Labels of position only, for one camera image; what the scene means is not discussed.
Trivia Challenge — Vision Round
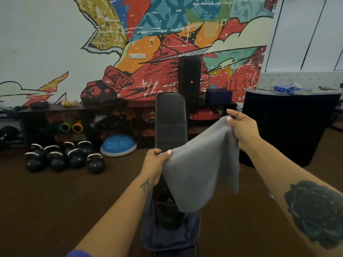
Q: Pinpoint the person's right hand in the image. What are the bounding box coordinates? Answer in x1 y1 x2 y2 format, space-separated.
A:
226 109 262 152

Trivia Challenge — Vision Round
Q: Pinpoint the person's left hand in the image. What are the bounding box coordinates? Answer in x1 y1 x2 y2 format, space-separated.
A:
140 148 172 188

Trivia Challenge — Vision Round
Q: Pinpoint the grey cloth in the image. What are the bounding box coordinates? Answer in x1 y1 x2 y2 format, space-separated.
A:
161 115 240 213

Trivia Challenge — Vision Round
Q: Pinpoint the person's left forearm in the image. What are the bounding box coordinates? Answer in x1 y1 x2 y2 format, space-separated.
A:
70 176 156 257

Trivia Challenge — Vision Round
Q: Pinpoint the person's right forearm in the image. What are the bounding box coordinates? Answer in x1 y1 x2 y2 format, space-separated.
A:
244 137 343 257

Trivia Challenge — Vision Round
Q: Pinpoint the red padded bag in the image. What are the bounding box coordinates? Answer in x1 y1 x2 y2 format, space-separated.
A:
190 108 222 121

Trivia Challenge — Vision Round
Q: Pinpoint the dark blue box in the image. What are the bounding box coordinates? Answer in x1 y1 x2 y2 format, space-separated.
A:
205 88 233 105

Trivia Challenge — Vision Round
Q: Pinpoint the black padded weight bench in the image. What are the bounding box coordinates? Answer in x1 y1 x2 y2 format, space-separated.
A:
141 92 201 257

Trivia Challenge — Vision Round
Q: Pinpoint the blue balance dome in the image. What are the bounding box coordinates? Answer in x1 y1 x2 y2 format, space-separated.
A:
100 134 138 158

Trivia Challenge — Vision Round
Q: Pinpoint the tall black speaker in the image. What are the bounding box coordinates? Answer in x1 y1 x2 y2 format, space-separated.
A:
178 56 202 104

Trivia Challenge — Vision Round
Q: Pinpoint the round black counter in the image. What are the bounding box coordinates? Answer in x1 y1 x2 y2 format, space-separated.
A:
239 88 343 168

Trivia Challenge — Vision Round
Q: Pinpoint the blue book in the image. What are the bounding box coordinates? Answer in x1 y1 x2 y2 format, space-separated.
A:
273 85 313 95

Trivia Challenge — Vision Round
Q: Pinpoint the white pegboard panel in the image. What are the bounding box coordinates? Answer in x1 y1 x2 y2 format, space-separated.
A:
258 71 343 90

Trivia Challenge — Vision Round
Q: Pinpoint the group of black kettlebells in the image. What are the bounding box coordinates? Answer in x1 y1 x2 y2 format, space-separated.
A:
24 141 106 175

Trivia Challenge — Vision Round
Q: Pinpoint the dark wooden low shelf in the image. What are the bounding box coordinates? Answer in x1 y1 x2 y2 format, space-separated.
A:
19 100 238 151

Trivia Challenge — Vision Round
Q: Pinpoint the blue shirt sleeve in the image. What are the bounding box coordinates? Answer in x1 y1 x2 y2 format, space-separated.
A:
66 250 92 257

